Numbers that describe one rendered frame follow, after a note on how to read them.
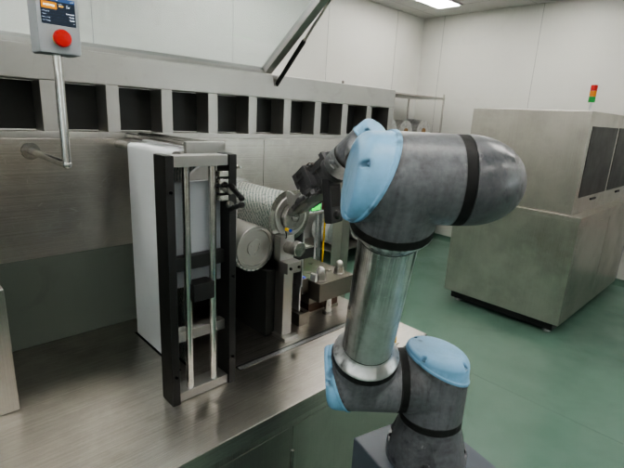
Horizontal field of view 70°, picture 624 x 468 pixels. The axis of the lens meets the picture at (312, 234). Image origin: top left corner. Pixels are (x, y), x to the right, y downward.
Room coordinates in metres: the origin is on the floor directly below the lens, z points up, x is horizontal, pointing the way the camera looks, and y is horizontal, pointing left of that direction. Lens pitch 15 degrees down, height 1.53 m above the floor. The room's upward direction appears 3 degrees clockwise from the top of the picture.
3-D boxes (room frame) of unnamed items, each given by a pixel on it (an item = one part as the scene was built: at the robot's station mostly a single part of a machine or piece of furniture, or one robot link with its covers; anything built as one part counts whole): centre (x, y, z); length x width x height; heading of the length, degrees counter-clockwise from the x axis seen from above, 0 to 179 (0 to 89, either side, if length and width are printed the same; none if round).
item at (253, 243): (1.23, 0.24, 1.17); 0.26 x 0.12 x 0.12; 44
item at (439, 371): (0.73, -0.24, 1.07); 0.13 x 0.12 x 0.14; 92
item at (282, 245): (1.17, 0.06, 1.05); 0.06 x 0.05 x 0.31; 44
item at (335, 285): (1.47, 0.05, 1.00); 0.40 x 0.16 x 0.06; 44
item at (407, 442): (0.73, -0.24, 0.95); 0.15 x 0.15 x 0.10
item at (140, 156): (1.11, 0.41, 1.17); 0.34 x 0.05 x 0.54; 44
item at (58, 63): (0.87, 0.49, 1.51); 0.02 x 0.02 x 0.20
